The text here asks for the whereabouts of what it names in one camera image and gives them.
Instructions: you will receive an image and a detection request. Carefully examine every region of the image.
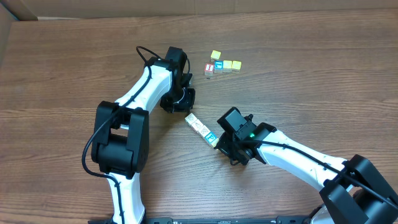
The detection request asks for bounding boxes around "white block green side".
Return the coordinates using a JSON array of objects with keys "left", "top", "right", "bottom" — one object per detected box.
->
[{"left": 185, "top": 113, "right": 198, "bottom": 126}]

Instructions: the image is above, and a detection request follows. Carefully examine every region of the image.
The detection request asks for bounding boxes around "lone yellow block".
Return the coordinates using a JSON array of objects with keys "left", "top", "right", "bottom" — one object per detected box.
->
[{"left": 211, "top": 138, "right": 219, "bottom": 149}]

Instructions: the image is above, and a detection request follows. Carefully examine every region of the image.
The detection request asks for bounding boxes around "blue letter P block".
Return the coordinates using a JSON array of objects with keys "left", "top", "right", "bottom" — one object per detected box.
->
[{"left": 205, "top": 132, "right": 217, "bottom": 145}]

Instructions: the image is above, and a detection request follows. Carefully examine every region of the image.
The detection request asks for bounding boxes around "white block red side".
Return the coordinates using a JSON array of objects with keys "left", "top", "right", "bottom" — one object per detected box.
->
[{"left": 191, "top": 119, "right": 203, "bottom": 132}]

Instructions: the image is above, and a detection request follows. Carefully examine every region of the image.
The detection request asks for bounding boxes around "white letter W block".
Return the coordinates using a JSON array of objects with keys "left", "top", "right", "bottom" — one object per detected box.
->
[{"left": 198, "top": 125, "right": 211, "bottom": 139}]

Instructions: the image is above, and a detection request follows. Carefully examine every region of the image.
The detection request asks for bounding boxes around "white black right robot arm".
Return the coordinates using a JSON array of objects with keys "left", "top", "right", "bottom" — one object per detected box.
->
[{"left": 216, "top": 107, "right": 397, "bottom": 223}]

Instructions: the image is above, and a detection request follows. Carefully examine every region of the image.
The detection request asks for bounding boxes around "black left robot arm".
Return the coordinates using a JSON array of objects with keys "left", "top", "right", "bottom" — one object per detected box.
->
[{"left": 81, "top": 47, "right": 195, "bottom": 223}]

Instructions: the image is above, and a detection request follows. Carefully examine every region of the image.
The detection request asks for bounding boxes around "red letter I block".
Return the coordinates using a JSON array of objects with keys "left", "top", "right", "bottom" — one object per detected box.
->
[{"left": 204, "top": 63, "right": 214, "bottom": 77}]

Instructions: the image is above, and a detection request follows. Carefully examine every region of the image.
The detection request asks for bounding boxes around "yellow block far top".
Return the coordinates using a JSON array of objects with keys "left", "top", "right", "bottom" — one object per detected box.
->
[{"left": 210, "top": 50, "right": 221, "bottom": 62}]

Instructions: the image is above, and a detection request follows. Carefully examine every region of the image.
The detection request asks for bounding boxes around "yellow block middle row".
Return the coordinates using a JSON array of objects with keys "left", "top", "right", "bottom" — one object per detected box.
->
[{"left": 223, "top": 60, "right": 233, "bottom": 73}]

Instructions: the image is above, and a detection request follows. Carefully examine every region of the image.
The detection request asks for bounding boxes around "yellow block row end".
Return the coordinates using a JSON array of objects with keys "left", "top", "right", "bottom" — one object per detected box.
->
[{"left": 231, "top": 60, "right": 242, "bottom": 73}]

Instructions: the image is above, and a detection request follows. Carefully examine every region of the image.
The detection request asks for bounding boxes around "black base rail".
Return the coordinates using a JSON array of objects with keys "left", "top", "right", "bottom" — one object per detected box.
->
[{"left": 88, "top": 214, "right": 366, "bottom": 224}]

